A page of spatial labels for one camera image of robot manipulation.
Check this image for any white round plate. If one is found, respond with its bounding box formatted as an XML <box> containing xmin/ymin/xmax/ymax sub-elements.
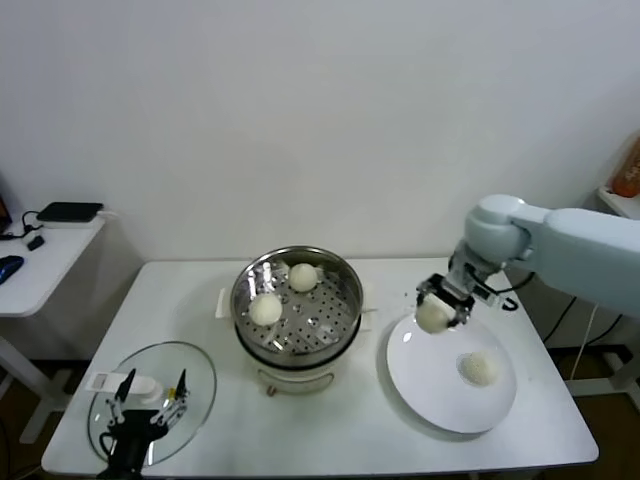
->
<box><xmin>385</xmin><ymin>312</ymin><xmax>518</xmax><ymax>434</ymax></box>

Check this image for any white electric cooker pot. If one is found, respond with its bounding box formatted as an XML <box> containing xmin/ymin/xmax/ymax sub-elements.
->
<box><xmin>214</xmin><ymin>282</ymin><xmax>380</xmax><ymax>399</ymax></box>

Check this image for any white steamed baozi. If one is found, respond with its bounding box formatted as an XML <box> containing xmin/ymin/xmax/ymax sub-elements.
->
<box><xmin>416</xmin><ymin>294</ymin><xmax>457</xmax><ymax>335</ymax></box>
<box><xmin>457</xmin><ymin>351</ymin><xmax>502</xmax><ymax>388</ymax></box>
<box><xmin>288</xmin><ymin>263</ymin><xmax>319</xmax><ymax>293</ymax></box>
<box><xmin>248</xmin><ymin>293</ymin><xmax>283</xmax><ymax>327</ymax></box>

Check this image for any thin black desk cable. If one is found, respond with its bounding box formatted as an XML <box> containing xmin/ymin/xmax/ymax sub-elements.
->
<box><xmin>0</xmin><ymin>210</ymin><xmax>45</xmax><ymax>243</ymax></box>

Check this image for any stainless steel steamer basket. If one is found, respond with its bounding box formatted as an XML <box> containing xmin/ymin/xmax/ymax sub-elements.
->
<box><xmin>230</xmin><ymin>245</ymin><xmax>364</xmax><ymax>355</ymax></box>

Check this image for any flat white box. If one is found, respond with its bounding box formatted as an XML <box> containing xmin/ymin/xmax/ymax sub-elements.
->
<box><xmin>39</xmin><ymin>210</ymin><xmax>119</xmax><ymax>232</ymax></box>

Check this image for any orange bottle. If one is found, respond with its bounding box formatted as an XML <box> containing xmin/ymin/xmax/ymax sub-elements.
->
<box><xmin>609</xmin><ymin>130</ymin><xmax>640</xmax><ymax>197</ymax></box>

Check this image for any white lid handle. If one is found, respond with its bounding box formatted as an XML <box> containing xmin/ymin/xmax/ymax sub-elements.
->
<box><xmin>87</xmin><ymin>372</ymin><xmax>167</xmax><ymax>404</ymax></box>

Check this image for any dark laptop edge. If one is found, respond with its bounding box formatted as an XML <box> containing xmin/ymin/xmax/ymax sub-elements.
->
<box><xmin>0</xmin><ymin>172</ymin><xmax>13</xmax><ymax>236</ymax></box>

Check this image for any black power adapter cable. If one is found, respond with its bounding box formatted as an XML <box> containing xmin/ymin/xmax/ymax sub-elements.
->
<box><xmin>542</xmin><ymin>294</ymin><xmax>602</xmax><ymax>347</ymax></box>

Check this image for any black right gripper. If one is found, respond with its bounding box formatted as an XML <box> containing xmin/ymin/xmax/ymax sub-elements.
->
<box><xmin>416</xmin><ymin>251</ymin><xmax>497</xmax><ymax>330</ymax></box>

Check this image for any flat black box device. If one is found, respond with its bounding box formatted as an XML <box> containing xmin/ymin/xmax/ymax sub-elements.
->
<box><xmin>37</xmin><ymin>202</ymin><xmax>104</xmax><ymax>224</ymax></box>

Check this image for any white desk with frame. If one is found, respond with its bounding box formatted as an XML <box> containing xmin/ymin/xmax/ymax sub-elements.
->
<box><xmin>564</xmin><ymin>185</ymin><xmax>640</xmax><ymax>397</ymax></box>

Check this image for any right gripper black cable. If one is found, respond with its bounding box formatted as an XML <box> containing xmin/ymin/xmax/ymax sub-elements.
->
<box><xmin>487</xmin><ymin>272</ymin><xmax>537</xmax><ymax>313</ymax></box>

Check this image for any white side table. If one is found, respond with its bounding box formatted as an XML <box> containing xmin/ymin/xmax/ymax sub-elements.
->
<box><xmin>0</xmin><ymin>214</ymin><xmax>107</xmax><ymax>446</ymax></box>

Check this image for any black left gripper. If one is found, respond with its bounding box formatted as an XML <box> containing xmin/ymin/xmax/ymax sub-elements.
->
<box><xmin>98</xmin><ymin>368</ymin><xmax>191</xmax><ymax>480</ymax></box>

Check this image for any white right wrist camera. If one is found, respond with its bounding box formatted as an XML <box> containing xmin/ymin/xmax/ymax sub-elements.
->
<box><xmin>469</xmin><ymin>282</ymin><xmax>503</xmax><ymax>308</ymax></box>

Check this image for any blue computer mouse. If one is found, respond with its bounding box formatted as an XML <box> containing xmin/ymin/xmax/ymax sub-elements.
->
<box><xmin>0</xmin><ymin>255</ymin><xmax>25</xmax><ymax>286</ymax></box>

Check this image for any round glass pot lid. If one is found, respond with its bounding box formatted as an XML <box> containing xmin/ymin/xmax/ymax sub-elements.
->
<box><xmin>86</xmin><ymin>341</ymin><xmax>218</xmax><ymax>470</ymax></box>

